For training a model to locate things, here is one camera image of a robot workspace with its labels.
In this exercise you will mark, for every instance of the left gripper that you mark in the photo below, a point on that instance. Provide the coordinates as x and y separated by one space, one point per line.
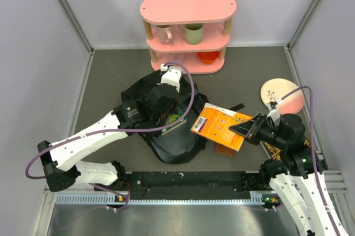
176 103

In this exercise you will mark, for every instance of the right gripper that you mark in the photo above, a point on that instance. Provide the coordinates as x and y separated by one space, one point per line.
250 129

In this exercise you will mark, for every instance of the black student backpack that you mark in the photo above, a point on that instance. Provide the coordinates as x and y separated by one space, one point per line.
180 145

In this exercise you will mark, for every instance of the green treehouse paperback book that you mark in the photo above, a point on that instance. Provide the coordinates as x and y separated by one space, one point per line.
173 118

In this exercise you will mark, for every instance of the orange paperback book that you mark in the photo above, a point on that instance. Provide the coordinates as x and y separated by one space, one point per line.
213 124

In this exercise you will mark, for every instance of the black yellow treehouse book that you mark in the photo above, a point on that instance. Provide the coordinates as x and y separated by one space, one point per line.
275 153

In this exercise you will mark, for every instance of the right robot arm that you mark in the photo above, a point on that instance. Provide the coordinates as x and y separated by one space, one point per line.
297 177

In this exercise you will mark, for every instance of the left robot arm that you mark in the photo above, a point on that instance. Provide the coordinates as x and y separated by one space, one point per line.
62 161

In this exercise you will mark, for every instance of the brown leather wallet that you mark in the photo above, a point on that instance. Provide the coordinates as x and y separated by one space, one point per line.
223 150

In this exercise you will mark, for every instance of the clear drinking glass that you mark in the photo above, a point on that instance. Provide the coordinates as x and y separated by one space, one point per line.
177 58

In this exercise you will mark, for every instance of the cream and pink plate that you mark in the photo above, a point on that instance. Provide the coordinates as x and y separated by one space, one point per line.
274 89

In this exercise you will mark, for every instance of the orange bowl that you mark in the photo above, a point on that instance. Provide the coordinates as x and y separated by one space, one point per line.
208 57

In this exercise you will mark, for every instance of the pink mug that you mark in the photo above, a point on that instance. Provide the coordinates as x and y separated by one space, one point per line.
165 33

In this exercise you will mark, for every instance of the green mug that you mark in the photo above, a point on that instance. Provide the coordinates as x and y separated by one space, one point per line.
193 32

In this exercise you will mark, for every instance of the pink three-tier shelf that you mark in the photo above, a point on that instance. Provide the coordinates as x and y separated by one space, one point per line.
216 15

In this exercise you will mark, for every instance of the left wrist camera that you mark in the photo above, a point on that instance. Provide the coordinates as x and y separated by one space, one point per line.
171 75

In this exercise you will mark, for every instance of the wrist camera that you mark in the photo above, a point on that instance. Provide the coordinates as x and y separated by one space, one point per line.
274 113
171 75

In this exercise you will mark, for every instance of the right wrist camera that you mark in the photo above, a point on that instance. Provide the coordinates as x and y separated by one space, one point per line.
274 113

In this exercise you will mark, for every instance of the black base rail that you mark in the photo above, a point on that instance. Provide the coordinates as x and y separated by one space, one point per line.
191 185

